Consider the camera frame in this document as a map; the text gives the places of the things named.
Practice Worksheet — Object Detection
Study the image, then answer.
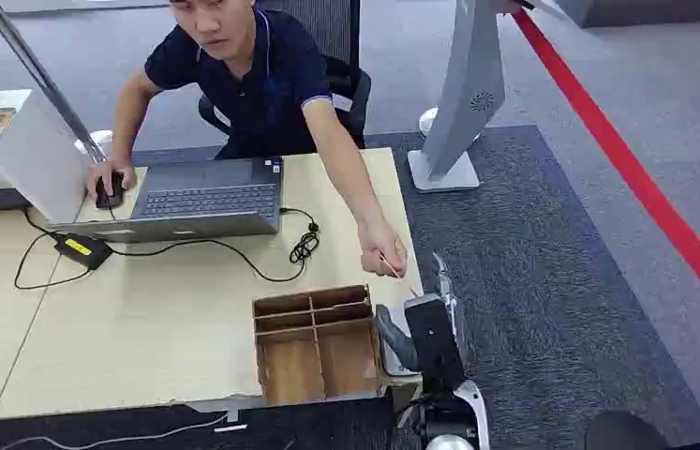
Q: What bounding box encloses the person's left hand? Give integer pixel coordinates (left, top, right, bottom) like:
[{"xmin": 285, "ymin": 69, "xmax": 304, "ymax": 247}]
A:
[{"xmin": 357, "ymin": 213, "xmax": 409, "ymax": 279}]

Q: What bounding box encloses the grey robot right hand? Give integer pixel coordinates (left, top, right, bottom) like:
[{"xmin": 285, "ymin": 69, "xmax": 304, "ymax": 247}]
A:
[{"xmin": 375, "ymin": 253, "xmax": 469, "ymax": 374}]

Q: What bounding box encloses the person's right hand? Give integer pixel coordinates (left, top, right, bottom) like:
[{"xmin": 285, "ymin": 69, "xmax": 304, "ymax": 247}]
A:
[{"xmin": 85, "ymin": 157, "xmax": 139, "ymax": 202}]

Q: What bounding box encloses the thin pale card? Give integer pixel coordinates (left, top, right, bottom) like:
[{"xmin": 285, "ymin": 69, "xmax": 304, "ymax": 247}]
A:
[{"xmin": 379, "ymin": 250, "xmax": 420, "ymax": 299}]

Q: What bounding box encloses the pale flat box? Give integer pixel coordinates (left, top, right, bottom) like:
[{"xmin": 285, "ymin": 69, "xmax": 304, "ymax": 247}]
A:
[{"xmin": 380, "ymin": 344, "xmax": 424, "ymax": 379}]

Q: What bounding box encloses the black computer mouse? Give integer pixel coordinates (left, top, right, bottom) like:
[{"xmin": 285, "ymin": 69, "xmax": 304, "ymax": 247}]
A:
[{"xmin": 95, "ymin": 172, "xmax": 127, "ymax": 211}]

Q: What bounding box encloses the white cabinet box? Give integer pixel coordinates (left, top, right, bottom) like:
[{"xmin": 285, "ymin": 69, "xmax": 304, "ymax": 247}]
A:
[{"xmin": 0, "ymin": 88, "xmax": 97, "ymax": 225}]

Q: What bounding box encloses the wooden compartment box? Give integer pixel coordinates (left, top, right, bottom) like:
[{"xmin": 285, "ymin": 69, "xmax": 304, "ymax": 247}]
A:
[{"xmin": 252, "ymin": 284, "xmax": 389, "ymax": 407}]

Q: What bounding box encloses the black power adapter yellow label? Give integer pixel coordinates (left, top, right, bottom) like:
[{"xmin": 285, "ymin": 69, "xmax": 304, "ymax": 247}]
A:
[{"xmin": 52, "ymin": 232, "xmax": 114, "ymax": 272}]

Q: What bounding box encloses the grey laptop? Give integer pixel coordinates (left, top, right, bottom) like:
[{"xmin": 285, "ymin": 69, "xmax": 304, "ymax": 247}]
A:
[{"xmin": 48, "ymin": 156, "xmax": 284, "ymax": 244}]

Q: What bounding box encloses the metal pole with round base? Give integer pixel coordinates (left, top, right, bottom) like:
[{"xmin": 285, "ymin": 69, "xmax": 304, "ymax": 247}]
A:
[{"xmin": 0, "ymin": 0, "xmax": 116, "ymax": 165}]

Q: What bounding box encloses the white round base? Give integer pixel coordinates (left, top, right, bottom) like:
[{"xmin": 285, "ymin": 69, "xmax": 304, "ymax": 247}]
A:
[{"xmin": 418, "ymin": 106, "xmax": 444, "ymax": 139}]

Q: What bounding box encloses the grey kiosk stand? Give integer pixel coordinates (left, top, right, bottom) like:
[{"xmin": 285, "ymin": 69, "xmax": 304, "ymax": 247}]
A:
[{"xmin": 407, "ymin": 0, "xmax": 569, "ymax": 194}]

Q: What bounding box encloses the person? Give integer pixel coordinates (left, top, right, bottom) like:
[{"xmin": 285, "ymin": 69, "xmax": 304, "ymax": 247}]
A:
[{"xmin": 85, "ymin": 0, "xmax": 410, "ymax": 280}]

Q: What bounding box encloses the black office chair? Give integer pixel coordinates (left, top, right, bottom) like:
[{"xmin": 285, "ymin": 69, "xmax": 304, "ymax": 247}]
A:
[{"xmin": 197, "ymin": 0, "xmax": 373, "ymax": 152}]

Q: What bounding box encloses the dark grey platform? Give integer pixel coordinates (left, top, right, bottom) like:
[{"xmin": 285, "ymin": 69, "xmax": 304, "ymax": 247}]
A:
[{"xmin": 555, "ymin": 0, "xmax": 700, "ymax": 30}]

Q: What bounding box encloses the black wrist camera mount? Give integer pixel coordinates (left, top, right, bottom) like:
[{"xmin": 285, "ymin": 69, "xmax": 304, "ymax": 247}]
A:
[{"xmin": 403, "ymin": 293, "xmax": 468, "ymax": 395}]

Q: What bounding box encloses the black laptop power cable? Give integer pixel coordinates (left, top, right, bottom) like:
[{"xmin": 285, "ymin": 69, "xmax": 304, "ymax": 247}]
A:
[{"xmin": 104, "ymin": 206, "xmax": 322, "ymax": 284}]

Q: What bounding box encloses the black mains cable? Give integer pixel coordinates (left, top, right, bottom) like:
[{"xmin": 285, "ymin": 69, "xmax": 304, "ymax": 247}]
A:
[{"xmin": 12, "ymin": 209, "xmax": 97, "ymax": 292}]

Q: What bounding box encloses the white cable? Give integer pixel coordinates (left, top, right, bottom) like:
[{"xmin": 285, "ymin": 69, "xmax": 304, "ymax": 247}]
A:
[{"xmin": 0, "ymin": 412, "xmax": 231, "ymax": 450}]

